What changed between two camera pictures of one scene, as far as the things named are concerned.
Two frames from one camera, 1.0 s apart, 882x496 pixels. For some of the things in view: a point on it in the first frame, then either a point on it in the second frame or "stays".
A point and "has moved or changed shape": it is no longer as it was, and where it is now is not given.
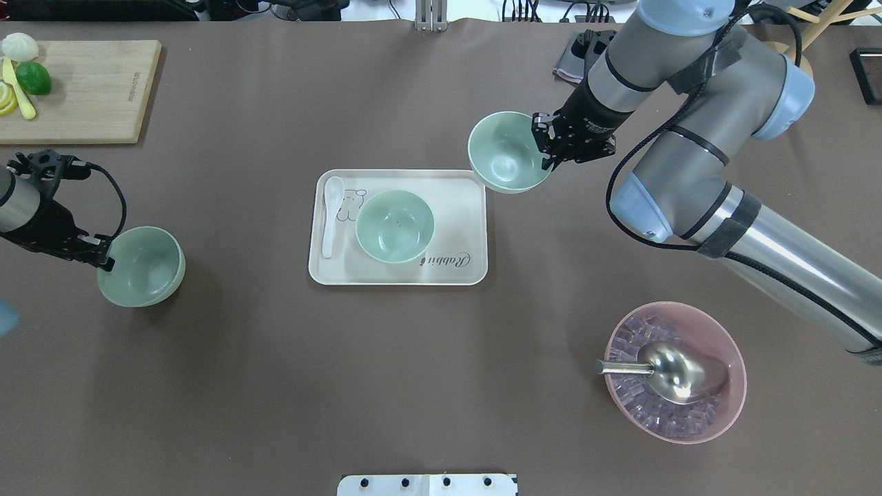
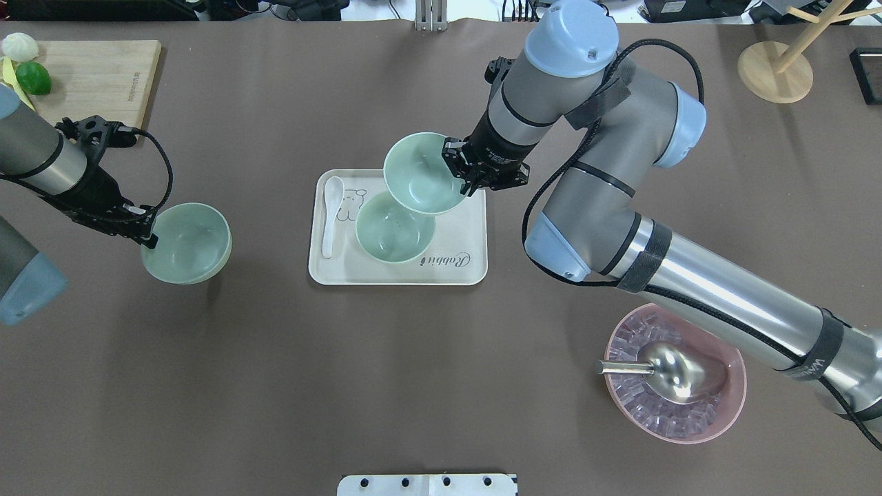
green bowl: x=149 y=265 → x=194 y=243
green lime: x=34 y=78 stays
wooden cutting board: x=98 y=94 stays
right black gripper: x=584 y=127 → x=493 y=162
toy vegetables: x=28 y=109 stays
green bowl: x=504 y=155 has moved or changed shape
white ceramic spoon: x=334 y=188 stays
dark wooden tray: x=867 y=65 stays
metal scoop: x=675 y=373 stays
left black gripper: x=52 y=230 → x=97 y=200
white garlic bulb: x=20 y=47 stays
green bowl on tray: x=395 y=226 stays
